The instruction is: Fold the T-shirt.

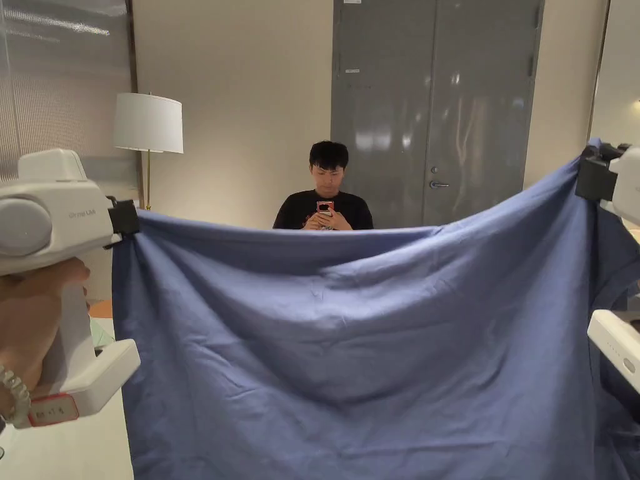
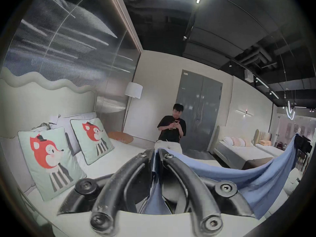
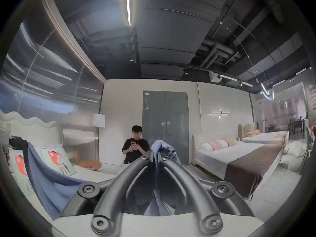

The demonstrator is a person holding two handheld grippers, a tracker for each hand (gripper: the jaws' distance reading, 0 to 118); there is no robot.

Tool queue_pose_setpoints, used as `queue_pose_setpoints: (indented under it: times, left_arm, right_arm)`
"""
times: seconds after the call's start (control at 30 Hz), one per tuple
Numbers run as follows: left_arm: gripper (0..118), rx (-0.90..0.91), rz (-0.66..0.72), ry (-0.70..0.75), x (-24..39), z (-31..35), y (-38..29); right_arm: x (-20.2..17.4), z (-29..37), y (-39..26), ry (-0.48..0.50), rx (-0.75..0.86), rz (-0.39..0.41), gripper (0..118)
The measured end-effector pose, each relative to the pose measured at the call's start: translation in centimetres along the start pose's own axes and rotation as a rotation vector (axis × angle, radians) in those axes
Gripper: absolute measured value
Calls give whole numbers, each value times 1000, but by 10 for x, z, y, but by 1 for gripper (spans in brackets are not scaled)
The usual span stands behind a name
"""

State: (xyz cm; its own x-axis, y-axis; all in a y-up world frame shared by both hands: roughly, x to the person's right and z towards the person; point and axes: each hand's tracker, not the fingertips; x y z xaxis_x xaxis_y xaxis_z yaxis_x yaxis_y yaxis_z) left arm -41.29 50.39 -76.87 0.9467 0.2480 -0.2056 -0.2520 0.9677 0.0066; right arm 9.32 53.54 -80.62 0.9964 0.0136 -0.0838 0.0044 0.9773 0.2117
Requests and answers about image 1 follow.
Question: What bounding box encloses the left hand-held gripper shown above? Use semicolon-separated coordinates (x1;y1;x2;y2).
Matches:
0;149;141;431

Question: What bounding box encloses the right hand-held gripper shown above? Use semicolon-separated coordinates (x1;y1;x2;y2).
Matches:
574;142;640;397

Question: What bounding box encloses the blue garment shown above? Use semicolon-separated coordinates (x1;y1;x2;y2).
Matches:
111;138;640;480

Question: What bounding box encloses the person's left hand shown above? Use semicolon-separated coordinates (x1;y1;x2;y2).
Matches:
0;257;93;397

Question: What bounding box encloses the white shade floor lamp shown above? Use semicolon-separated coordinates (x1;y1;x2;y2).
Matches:
112;92;184;211

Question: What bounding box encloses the grey double door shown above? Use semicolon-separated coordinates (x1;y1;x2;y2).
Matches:
329;0;546;229

